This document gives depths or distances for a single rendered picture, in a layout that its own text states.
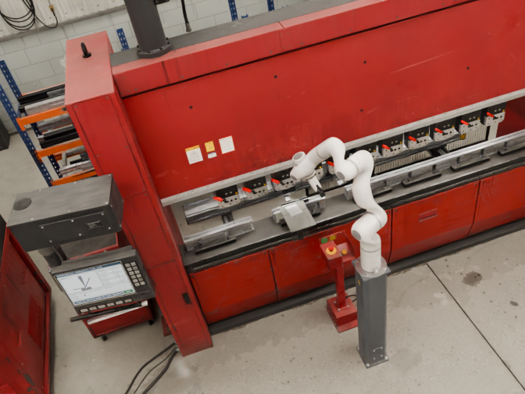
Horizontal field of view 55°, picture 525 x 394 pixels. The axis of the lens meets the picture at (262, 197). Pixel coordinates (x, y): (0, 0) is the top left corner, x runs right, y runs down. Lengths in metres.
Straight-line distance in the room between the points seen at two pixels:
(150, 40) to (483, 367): 3.07
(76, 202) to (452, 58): 2.42
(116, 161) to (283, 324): 2.03
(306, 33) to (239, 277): 1.81
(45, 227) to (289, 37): 1.62
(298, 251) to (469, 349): 1.42
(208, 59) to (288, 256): 1.62
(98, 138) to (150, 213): 0.59
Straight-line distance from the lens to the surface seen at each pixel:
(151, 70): 2.85
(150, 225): 3.18
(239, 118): 3.10
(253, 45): 2.91
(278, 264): 3.83
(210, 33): 3.03
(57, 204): 2.68
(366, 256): 3.07
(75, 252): 3.88
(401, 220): 4.04
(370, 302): 3.34
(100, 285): 2.92
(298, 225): 3.48
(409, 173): 3.97
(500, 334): 4.24
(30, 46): 7.34
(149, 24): 2.85
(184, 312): 3.80
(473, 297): 4.40
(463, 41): 3.56
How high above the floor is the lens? 3.44
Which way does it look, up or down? 41 degrees down
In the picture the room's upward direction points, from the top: 11 degrees counter-clockwise
